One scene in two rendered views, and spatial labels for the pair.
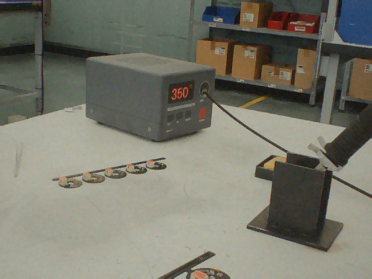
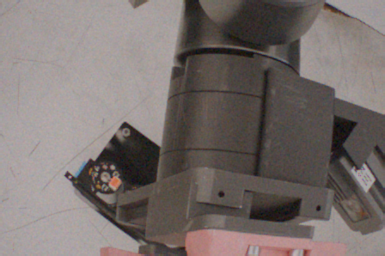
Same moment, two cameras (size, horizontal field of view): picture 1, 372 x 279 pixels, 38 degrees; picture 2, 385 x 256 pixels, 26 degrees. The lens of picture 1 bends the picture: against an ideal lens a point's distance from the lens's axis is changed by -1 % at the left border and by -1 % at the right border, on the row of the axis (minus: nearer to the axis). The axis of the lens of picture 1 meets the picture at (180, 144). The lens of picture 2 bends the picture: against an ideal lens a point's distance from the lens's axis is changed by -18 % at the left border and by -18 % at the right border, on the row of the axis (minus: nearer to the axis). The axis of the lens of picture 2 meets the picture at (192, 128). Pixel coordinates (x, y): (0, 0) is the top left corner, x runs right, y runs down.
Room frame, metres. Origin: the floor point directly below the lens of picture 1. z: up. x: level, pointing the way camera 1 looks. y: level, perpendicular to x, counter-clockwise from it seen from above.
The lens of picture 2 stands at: (0.24, 0.15, 1.46)
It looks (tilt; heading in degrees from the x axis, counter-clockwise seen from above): 72 degrees down; 258
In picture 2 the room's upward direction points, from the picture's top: 9 degrees clockwise
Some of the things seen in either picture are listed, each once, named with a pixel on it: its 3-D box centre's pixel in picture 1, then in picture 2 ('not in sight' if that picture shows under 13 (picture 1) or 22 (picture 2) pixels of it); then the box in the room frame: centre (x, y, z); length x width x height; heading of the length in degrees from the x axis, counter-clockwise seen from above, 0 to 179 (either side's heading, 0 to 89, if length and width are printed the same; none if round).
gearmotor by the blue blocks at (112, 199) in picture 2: not in sight; (106, 185); (0.26, -0.02, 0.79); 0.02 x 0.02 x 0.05
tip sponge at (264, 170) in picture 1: (293, 171); not in sight; (0.60, -0.13, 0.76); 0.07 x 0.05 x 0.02; 62
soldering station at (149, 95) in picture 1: (149, 95); not in sight; (0.77, 0.05, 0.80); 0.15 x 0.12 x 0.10; 50
